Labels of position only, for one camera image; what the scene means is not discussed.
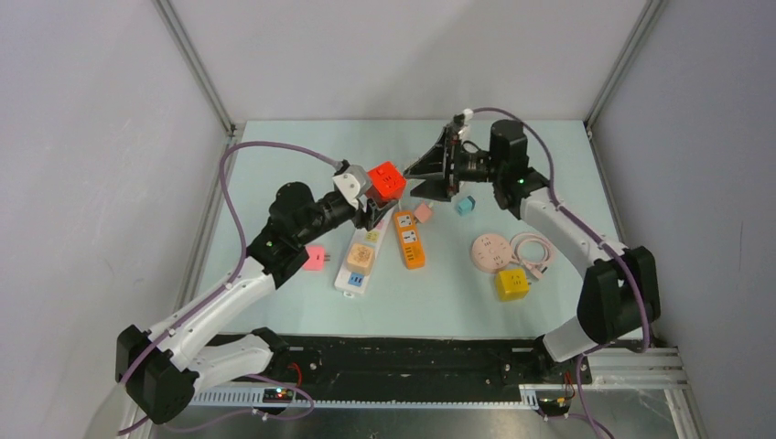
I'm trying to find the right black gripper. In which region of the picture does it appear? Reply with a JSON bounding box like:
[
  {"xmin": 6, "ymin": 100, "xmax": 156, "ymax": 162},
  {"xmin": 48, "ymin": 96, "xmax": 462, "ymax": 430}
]
[{"xmin": 403, "ymin": 126, "xmax": 502, "ymax": 202}]

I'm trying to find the red cube socket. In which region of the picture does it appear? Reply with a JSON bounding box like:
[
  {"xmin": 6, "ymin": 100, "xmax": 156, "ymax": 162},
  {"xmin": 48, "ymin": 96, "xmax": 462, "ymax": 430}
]
[{"xmin": 367, "ymin": 161, "xmax": 406, "ymax": 203}]

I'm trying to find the beige dragon cube adapter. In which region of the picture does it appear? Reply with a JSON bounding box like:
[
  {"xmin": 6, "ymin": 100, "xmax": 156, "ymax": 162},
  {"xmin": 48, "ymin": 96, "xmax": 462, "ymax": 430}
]
[{"xmin": 345, "ymin": 242, "xmax": 375, "ymax": 275}]

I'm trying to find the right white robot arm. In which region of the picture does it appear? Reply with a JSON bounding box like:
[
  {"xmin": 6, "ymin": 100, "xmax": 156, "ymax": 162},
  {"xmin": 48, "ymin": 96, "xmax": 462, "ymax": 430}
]
[{"xmin": 404, "ymin": 114, "xmax": 661, "ymax": 382}]

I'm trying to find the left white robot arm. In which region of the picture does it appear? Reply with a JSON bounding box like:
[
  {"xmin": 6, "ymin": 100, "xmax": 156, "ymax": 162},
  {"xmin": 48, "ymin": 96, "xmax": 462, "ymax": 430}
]
[{"xmin": 115, "ymin": 162, "xmax": 406, "ymax": 424}]

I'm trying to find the salmon pink charger plug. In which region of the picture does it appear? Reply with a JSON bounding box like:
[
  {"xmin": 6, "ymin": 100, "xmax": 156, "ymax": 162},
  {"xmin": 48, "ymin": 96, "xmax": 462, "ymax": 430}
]
[{"xmin": 413, "ymin": 202, "xmax": 434, "ymax": 224}]

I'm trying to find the teal small charger plug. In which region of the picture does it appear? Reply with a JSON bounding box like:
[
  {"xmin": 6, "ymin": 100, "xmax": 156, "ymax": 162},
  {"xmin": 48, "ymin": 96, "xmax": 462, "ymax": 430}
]
[{"xmin": 456, "ymin": 196, "xmax": 476, "ymax": 217}]

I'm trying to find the pink flat plug adapter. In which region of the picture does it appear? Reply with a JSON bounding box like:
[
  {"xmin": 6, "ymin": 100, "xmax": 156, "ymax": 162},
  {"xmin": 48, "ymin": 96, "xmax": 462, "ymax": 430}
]
[{"xmin": 302, "ymin": 244, "xmax": 330, "ymax": 272}]

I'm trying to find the orange power strip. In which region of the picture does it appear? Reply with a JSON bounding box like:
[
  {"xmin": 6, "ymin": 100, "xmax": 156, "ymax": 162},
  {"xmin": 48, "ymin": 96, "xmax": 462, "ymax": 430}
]
[{"xmin": 393, "ymin": 210, "xmax": 426, "ymax": 270}]

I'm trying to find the white multicolour power strip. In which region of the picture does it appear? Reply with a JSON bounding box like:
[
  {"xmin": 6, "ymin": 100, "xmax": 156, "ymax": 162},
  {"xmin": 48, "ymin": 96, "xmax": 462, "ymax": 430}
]
[{"xmin": 334, "ymin": 222, "xmax": 386, "ymax": 298}]

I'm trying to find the pink round power strip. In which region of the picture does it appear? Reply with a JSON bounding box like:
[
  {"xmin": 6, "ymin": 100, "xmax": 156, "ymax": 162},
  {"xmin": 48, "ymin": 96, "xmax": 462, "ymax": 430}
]
[{"xmin": 469, "ymin": 233, "xmax": 514, "ymax": 273}]

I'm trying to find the yellow cube socket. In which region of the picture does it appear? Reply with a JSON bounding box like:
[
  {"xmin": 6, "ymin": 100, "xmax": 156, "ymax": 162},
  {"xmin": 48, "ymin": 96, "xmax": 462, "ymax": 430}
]
[{"xmin": 494, "ymin": 268, "xmax": 530, "ymax": 302}]

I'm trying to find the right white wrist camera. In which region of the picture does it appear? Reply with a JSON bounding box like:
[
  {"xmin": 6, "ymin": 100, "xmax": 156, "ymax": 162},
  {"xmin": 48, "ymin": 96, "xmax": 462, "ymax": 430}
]
[{"xmin": 452, "ymin": 108, "xmax": 475, "ymax": 141}]

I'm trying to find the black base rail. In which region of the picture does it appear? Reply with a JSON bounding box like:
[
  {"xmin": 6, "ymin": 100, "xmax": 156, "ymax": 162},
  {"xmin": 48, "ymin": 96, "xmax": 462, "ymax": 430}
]
[{"xmin": 260, "ymin": 335, "xmax": 592, "ymax": 408}]

